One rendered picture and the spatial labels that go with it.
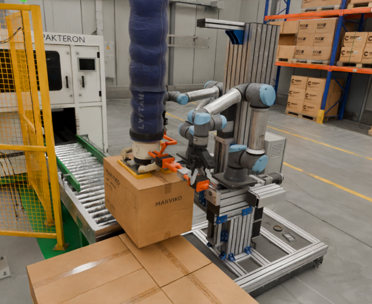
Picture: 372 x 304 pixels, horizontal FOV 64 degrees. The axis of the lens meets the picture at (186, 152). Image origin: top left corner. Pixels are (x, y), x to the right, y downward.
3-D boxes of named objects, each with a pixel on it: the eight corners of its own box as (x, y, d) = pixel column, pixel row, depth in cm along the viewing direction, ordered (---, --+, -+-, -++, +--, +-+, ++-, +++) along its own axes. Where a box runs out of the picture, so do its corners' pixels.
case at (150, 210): (104, 205, 228) (102, 157, 215) (151, 195, 250) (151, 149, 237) (138, 248, 182) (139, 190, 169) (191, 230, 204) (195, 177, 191)
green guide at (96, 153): (75, 140, 419) (75, 134, 416) (83, 139, 425) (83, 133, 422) (124, 181, 298) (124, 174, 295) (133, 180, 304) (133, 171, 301)
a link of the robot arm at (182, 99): (234, 97, 236) (180, 108, 215) (225, 95, 245) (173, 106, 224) (233, 82, 232) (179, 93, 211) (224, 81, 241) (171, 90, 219)
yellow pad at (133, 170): (116, 161, 209) (116, 155, 207) (130, 159, 214) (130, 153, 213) (137, 180, 182) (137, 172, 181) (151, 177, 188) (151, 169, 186)
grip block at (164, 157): (154, 164, 181) (154, 155, 179) (168, 161, 187) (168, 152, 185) (161, 169, 175) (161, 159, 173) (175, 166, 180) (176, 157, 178)
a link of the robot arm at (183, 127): (183, 137, 237) (218, 79, 237) (174, 132, 249) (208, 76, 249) (192, 143, 244) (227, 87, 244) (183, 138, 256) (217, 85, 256)
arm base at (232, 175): (235, 172, 211) (237, 158, 208) (250, 180, 199) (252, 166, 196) (218, 175, 204) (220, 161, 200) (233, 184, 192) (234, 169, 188)
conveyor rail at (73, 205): (32, 156, 392) (31, 143, 386) (37, 155, 395) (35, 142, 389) (94, 252, 217) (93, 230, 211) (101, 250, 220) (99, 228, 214)
